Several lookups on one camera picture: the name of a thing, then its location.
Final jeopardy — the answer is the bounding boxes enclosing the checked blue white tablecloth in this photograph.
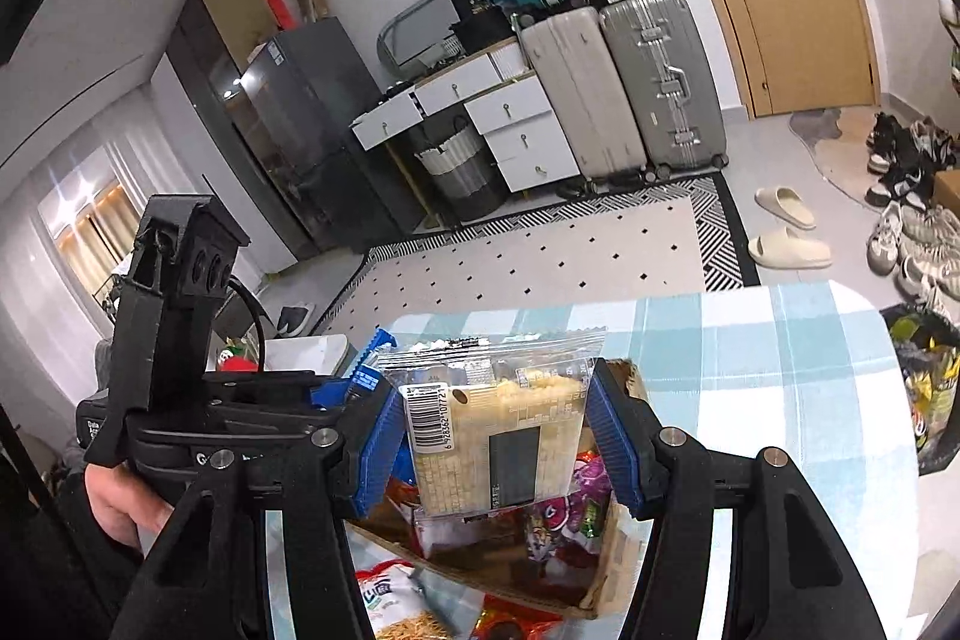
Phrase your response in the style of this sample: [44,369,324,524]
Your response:
[268,279,925,640]

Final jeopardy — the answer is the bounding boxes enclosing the black white laundry basket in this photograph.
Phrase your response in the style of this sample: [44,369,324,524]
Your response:
[410,113,509,224]

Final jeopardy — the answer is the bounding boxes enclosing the red gift box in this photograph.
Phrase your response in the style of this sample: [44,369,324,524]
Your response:
[217,351,259,374]

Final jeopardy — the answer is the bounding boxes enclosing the beige slipper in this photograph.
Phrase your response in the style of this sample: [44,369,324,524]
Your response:
[755,185,817,230]
[748,226,833,271]

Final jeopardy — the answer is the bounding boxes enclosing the dark grey refrigerator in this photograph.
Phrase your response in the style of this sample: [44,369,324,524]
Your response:
[241,18,425,253]

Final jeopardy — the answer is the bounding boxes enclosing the silver aluminium suitcase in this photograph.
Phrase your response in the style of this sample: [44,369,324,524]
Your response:
[599,0,729,179]

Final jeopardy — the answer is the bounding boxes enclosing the clear rice cracker pack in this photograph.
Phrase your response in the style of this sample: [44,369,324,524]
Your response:
[371,328,605,516]

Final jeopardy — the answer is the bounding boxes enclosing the brown SF cardboard box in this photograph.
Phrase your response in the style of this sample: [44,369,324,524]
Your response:
[355,351,641,619]

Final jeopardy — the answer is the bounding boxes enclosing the white red noodle snack bag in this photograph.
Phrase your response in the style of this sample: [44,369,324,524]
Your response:
[356,559,452,640]

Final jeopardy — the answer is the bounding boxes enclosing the left beige slipper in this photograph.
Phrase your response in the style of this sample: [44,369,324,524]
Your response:
[755,185,817,230]

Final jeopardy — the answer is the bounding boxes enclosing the red Oreo cookie pack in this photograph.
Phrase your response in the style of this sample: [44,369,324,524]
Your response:
[470,594,563,640]

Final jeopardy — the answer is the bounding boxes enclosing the white drawer cabinet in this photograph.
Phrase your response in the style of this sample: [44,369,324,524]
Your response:
[352,37,581,193]

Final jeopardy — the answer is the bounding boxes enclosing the person's left hand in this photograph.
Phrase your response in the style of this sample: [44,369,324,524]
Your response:
[85,464,172,551]

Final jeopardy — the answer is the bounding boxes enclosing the beige hard suitcase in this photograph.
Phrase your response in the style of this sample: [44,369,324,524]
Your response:
[519,7,647,179]

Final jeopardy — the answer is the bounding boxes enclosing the right beige slipper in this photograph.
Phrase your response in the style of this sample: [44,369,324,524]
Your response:
[748,226,833,271]

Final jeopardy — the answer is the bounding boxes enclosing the purple candy bag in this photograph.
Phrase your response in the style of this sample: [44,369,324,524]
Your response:
[524,452,612,565]

